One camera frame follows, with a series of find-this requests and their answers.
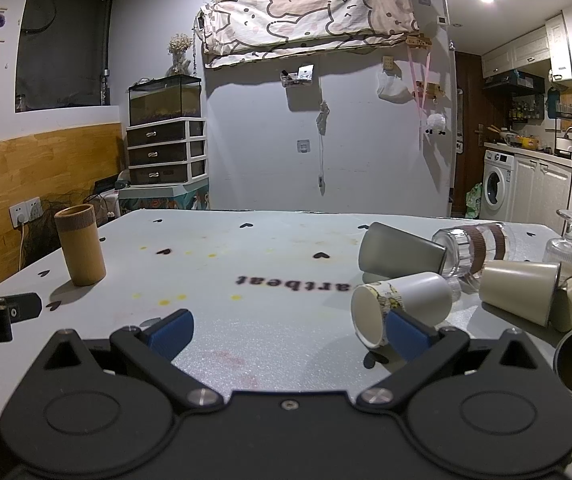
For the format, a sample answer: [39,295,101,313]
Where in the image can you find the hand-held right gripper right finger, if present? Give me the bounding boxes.
[355,308,553,414]

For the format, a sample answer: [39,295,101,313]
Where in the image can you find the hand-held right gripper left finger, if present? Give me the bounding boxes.
[40,308,225,414]

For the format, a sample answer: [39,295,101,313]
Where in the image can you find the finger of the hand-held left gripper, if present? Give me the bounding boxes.
[0,293,43,322]

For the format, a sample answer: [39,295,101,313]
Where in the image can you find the white paper cup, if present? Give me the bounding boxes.
[350,272,455,349]

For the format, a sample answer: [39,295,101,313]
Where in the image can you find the grey green metal cup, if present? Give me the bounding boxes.
[358,221,448,282]

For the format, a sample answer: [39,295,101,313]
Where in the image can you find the bamboo cup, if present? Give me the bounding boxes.
[54,204,107,287]

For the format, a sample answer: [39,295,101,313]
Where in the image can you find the glass cup with brown band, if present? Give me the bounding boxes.
[432,222,511,281]

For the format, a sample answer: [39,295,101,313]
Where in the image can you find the cream metal cup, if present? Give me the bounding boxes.
[478,259,563,327]

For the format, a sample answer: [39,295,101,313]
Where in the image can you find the printed storage box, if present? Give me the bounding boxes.
[118,182,211,214]

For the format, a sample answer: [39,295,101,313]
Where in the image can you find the green plastic bag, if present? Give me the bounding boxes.
[464,182,485,220]

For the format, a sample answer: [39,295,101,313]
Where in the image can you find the white washing machine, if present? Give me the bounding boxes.
[480,149,517,224]

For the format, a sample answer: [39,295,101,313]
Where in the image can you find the clear wine glass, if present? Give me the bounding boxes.
[543,209,572,275]

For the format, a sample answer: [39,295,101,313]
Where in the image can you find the white drawer unit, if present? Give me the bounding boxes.
[125,117,211,186]

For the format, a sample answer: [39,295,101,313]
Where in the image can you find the white lower kitchen cabinet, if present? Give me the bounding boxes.
[513,152,572,237]

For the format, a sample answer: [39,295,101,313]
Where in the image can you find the white plush sheep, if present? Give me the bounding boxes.
[423,113,448,136]

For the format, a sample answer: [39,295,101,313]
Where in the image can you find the dark wooden door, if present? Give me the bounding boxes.
[453,51,490,219]

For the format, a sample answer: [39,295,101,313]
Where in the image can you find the glass fish tank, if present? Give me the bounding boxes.
[128,74,203,127]

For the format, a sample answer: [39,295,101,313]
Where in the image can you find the white plastic bag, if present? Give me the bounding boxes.
[376,71,412,101]

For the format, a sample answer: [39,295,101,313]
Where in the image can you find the dark window curtain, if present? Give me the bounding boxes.
[15,0,115,112]

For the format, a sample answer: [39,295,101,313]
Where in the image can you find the black range hood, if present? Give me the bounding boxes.
[483,72,546,97]

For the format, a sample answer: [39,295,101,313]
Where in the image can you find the dried flowers in vase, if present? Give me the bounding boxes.
[168,33,193,79]

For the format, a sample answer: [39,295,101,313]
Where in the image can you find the white upper kitchen cabinets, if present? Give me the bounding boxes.
[481,12,572,81]

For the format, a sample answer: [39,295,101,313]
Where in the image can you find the bear print cloth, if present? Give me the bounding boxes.
[199,0,420,69]

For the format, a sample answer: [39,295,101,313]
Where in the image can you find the white power cable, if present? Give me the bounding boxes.
[17,222,30,270]

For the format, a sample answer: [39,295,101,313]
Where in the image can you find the white wall socket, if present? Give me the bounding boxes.
[9,197,43,227]

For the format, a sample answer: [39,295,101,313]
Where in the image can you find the hanging white charger cable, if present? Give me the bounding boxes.
[315,101,329,197]

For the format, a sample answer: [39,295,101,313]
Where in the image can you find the clear wall shelf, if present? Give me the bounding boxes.
[280,63,315,89]

